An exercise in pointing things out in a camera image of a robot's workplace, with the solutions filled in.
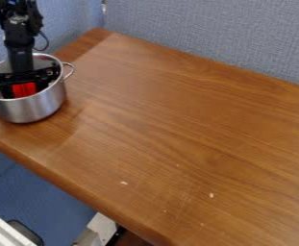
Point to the red plastic block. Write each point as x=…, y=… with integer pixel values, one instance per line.
x=24, y=90

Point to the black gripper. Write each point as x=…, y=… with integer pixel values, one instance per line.
x=24, y=67

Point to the white appliance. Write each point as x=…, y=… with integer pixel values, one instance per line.
x=10, y=237

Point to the metal pot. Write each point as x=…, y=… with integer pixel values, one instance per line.
x=32, y=108

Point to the white table leg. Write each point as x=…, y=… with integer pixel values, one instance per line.
x=97, y=233

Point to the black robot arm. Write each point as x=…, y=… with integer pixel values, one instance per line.
x=20, y=23

